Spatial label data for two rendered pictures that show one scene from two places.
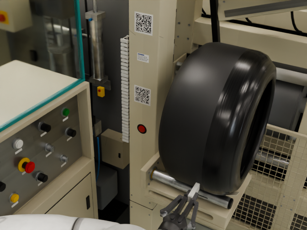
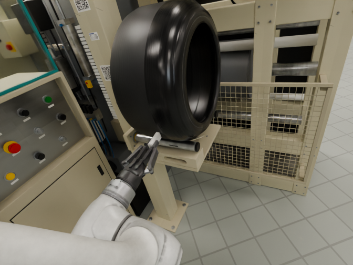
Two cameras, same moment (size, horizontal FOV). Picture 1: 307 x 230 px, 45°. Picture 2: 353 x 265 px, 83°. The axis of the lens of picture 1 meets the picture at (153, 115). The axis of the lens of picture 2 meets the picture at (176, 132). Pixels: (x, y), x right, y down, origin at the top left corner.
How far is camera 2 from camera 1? 0.66 m
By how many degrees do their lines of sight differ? 5
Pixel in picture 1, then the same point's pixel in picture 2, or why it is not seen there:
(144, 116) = not seen: hidden behind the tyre
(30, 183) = (29, 162)
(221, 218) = (192, 160)
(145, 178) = (128, 141)
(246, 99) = (173, 32)
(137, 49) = (87, 29)
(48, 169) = (47, 149)
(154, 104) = not seen: hidden behind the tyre
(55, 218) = not seen: outside the picture
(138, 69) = (95, 49)
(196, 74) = (126, 26)
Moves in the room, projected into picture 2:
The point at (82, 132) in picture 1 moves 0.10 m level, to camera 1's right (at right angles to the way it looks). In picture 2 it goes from (76, 116) to (94, 113)
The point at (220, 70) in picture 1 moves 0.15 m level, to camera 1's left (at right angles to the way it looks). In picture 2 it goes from (147, 15) to (103, 24)
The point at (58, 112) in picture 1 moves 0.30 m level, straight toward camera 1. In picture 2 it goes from (39, 100) to (16, 133)
